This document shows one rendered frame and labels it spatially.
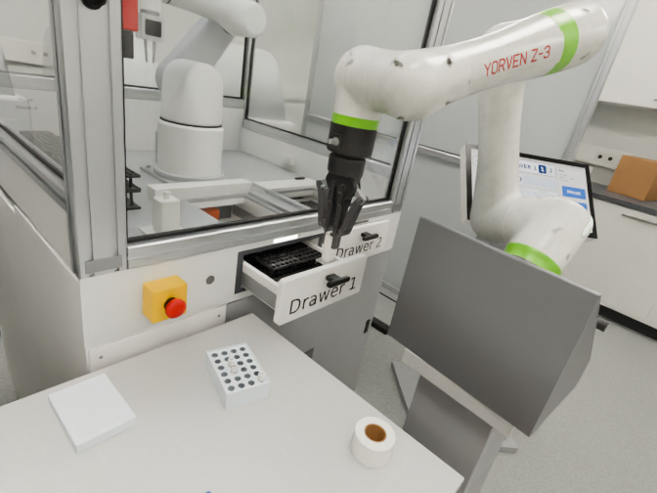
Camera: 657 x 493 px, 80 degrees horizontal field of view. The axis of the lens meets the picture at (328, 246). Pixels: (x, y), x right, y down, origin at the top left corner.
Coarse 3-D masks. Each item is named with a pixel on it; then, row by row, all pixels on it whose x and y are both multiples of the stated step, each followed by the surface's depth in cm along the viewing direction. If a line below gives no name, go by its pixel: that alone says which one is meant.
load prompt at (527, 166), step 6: (522, 162) 150; (528, 162) 151; (534, 162) 151; (540, 162) 152; (522, 168) 150; (528, 168) 150; (534, 168) 150; (540, 168) 151; (546, 168) 151; (552, 168) 152; (540, 174) 150; (546, 174) 151; (552, 174) 151
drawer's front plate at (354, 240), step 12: (360, 228) 122; (372, 228) 127; (384, 228) 133; (348, 240) 119; (360, 240) 124; (372, 240) 130; (384, 240) 136; (348, 252) 122; (360, 252) 127; (372, 252) 133
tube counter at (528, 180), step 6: (522, 174) 149; (522, 180) 148; (528, 180) 148; (534, 180) 149; (540, 180) 149; (546, 180) 150; (552, 180) 150; (534, 186) 148; (540, 186) 149; (546, 186) 149; (552, 186) 150
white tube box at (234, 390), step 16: (208, 352) 78; (224, 352) 79; (240, 352) 79; (208, 368) 77; (224, 368) 75; (240, 368) 75; (256, 368) 76; (224, 384) 71; (240, 384) 72; (256, 384) 72; (224, 400) 70; (240, 400) 71; (256, 400) 73
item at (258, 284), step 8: (320, 248) 110; (336, 256) 107; (248, 264) 94; (248, 272) 93; (256, 272) 91; (248, 280) 93; (256, 280) 91; (264, 280) 89; (272, 280) 89; (248, 288) 93; (256, 288) 91; (264, 288) 89; (272, 288) 88; (256, 296) 92; (264, 296) 90; (272, 296) 88; (272, 304) 88
